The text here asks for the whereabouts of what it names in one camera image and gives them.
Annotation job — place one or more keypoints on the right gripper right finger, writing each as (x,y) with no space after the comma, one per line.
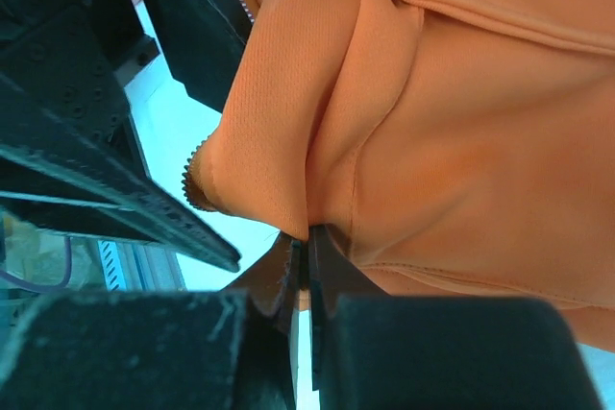
(371,350)

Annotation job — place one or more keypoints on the aluminium front rail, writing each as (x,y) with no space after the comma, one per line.
(135,267)

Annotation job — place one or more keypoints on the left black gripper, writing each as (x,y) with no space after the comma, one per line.
(69,158)

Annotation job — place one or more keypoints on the orange zip jacket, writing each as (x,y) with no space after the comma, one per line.
(449,147)

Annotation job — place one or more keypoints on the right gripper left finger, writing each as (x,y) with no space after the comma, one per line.
(230,349)

